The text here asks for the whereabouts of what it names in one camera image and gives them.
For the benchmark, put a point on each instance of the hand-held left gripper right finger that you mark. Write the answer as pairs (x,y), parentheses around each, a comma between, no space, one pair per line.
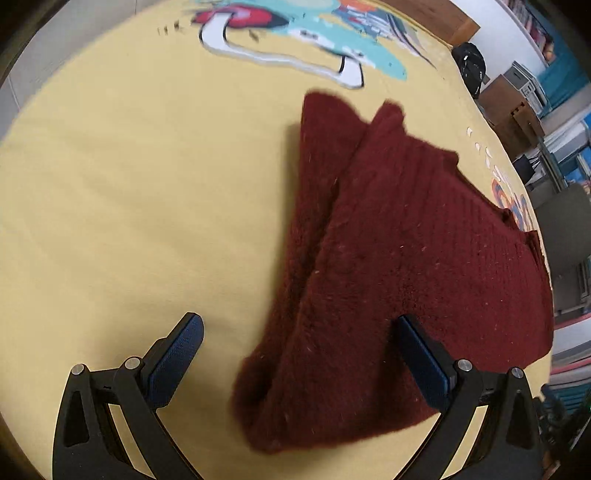
(425,364)

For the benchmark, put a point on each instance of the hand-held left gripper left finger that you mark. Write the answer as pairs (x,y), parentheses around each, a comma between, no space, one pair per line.
(178,355)

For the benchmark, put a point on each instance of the dark red knitted sweater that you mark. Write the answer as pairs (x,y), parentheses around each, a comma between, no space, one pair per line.
(392,254)

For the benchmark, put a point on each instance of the yellow printed bed sheet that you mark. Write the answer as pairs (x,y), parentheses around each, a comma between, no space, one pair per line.
(138,184)

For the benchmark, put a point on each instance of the grey chair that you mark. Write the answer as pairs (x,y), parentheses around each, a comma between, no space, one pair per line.
(568,217)

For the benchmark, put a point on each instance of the dark blue bag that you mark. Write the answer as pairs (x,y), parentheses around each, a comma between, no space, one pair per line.
(526,168)

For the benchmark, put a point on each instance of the white study desk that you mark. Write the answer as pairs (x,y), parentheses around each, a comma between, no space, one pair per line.
(568,152)

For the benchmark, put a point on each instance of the wooden drawer cabinet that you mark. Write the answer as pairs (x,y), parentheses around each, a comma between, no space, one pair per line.
(503,104)

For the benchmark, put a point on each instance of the grey printer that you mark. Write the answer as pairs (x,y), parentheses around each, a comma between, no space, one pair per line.
(526,87)

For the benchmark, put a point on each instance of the black backpack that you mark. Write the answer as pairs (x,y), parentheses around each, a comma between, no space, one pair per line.
(468,64)

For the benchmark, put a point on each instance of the teal curtain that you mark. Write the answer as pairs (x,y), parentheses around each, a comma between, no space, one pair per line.
(563,74)

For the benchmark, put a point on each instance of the wooden headboard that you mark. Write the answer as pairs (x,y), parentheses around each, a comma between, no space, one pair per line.
(438,18)

